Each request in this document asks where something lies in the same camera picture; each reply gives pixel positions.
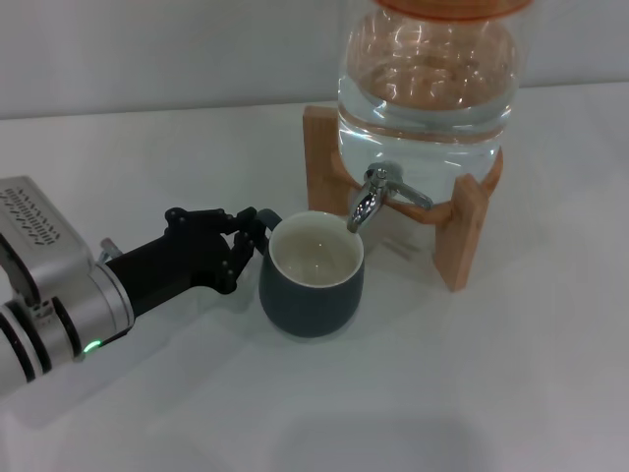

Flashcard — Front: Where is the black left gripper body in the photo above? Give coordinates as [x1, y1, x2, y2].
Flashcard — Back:
[102, 226, 235, 321]

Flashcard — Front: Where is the black ceramic cup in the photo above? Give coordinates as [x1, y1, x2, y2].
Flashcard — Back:
[255, 208, 366, 339]

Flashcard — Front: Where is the chrome faucet tap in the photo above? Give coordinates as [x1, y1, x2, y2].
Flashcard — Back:
[346, 161, 434, 234]

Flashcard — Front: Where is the wooden dispenser stand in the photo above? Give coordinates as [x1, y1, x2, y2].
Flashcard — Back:
[301, 104, 505, 294]

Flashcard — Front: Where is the glass water dispenser jar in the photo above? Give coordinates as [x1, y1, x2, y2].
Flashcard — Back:
[335, 9, 521, 185]

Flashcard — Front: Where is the orange dispenser lid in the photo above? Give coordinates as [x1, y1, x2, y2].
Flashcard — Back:
[373, 0, 534, 22]

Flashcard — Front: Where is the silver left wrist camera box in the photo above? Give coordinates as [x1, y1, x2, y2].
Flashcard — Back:
[0, 175, 94, 302]

